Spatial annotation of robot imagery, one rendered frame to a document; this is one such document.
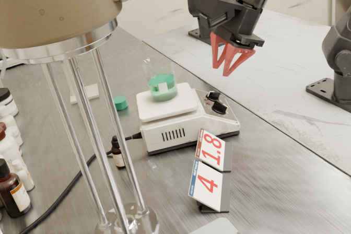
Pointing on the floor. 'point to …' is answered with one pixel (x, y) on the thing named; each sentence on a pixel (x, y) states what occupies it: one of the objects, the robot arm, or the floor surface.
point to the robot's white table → (274, 81)
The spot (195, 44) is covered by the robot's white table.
